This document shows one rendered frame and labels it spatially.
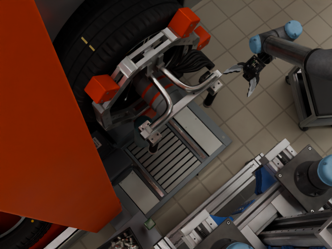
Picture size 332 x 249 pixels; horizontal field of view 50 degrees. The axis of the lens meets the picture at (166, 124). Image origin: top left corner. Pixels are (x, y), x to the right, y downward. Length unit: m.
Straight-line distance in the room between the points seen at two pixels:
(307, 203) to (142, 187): 1.02
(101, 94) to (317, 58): 0.74
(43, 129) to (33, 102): 0.06
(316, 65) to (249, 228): 0.74
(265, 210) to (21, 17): 1.49
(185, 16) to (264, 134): 1.36
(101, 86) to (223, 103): 1.40
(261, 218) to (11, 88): 1.43
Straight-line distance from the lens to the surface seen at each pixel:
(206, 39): 1.67
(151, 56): 1.32
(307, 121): 2.45
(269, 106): 2.62
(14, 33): 0.26
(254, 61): 1.61
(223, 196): 2.12
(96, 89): 1.28
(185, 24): 1.38
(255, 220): 1.63
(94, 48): 1.32
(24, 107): 0.34
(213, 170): 2.37
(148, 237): 1.83
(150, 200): 2.21
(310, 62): 1.30
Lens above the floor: 2.27
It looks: 71 degrees down
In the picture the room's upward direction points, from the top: 14 degrees clockwise
